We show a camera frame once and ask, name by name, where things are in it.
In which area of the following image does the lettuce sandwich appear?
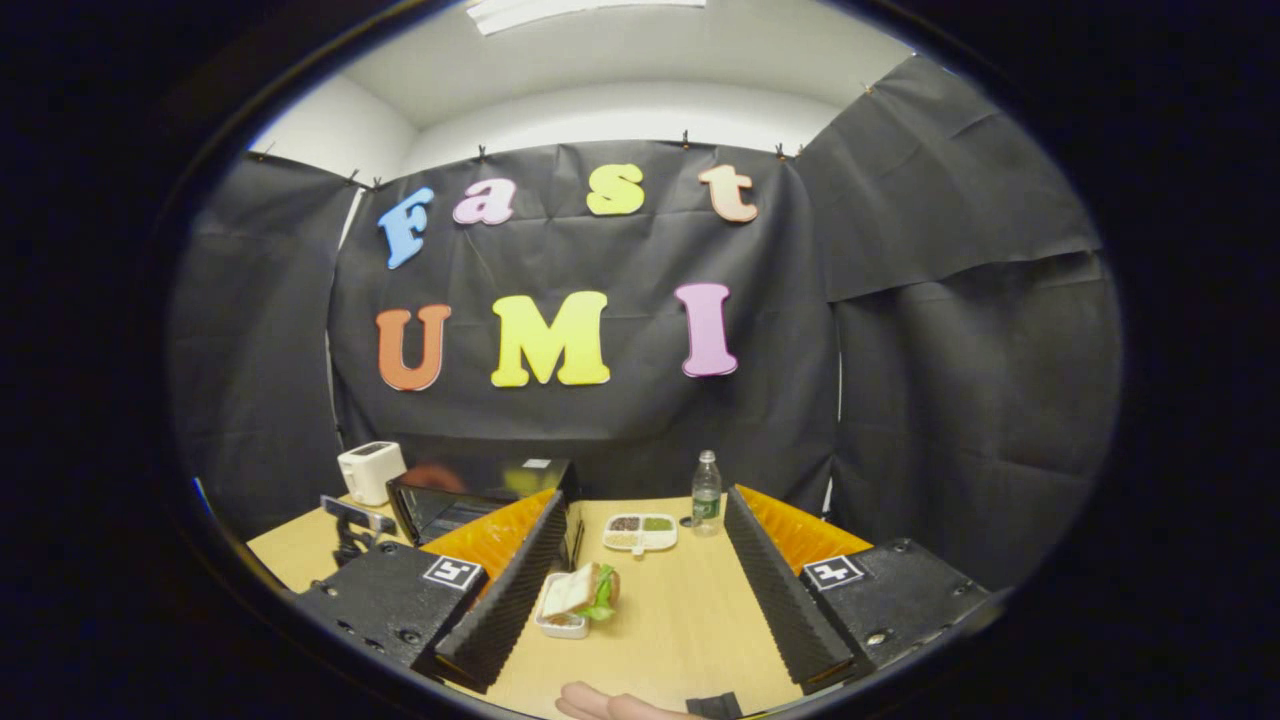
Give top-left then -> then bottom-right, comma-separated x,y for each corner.
542,562 -> 621,623

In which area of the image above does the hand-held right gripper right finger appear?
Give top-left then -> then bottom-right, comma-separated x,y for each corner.
725,484 -> 991,696

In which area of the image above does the white divided dish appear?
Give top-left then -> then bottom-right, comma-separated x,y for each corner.
603,513 -> 679,556

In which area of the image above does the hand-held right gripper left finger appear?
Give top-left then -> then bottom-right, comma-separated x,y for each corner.
295,487 -> 571,693

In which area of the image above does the small white dish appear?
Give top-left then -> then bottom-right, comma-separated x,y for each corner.
535,572 -> 591,641

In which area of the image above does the clear plastic water bottle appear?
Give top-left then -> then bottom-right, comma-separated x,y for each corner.
692,450 -> 723,538

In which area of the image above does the row of small cloth clips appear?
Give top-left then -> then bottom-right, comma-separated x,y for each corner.
255,82 -> 876,191

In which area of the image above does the white toaster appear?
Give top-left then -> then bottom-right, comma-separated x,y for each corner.
337,441 -> 408,507

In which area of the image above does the black electric oven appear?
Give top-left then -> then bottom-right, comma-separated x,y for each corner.
386,457 -> 586,573

